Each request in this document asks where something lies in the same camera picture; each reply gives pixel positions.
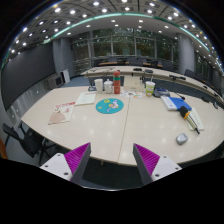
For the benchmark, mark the red bottle with green band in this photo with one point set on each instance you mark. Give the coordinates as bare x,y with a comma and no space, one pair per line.
116,83

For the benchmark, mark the white standing panel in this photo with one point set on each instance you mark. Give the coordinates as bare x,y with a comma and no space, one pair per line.
65,76

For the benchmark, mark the row of dark office chairs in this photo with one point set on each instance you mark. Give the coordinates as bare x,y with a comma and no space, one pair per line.
133,61

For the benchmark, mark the long curved conference desk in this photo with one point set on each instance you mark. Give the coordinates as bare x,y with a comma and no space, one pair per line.
126,70

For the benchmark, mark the pale green booklet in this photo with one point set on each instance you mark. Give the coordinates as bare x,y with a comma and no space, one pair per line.
197,120

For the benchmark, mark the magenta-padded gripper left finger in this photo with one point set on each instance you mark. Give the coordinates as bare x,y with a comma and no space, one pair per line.
75,159

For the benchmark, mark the round teal cartoon mouse pad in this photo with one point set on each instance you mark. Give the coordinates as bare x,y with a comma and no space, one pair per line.
110,106

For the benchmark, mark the white cardboard box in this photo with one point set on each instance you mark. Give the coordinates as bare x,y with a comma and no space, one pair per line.
133,83

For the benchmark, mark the dark desk microphone base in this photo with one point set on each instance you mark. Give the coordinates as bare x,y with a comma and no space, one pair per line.
161,92
91,88

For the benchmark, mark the grey box monitor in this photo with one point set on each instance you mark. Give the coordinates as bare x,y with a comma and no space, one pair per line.
55,81

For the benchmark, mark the red and white brochure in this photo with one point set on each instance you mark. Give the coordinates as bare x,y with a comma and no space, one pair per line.
62,113

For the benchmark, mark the white printed document sheet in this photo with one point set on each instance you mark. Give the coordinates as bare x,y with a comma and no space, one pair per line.
85,98

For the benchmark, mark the group of ceiling lights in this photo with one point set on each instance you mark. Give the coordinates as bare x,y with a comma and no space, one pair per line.
96,3

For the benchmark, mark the colourful sticker sheet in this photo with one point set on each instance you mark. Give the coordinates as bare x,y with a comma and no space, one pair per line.
131,94

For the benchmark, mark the silver grey computer mouse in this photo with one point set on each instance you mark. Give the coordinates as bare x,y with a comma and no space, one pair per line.
182,138

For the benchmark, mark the black office chair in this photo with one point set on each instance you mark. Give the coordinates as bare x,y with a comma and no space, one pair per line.
26,141

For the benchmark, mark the white lidded ceramic mug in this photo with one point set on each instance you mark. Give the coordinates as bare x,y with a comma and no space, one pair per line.
108,87

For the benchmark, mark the blue and white book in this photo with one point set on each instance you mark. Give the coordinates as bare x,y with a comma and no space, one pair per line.
174,102

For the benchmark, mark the green printed paper cup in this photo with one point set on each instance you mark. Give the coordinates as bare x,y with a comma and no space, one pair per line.
150,88

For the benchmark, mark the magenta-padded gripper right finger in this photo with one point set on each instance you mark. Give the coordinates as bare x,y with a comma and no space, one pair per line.
148,160

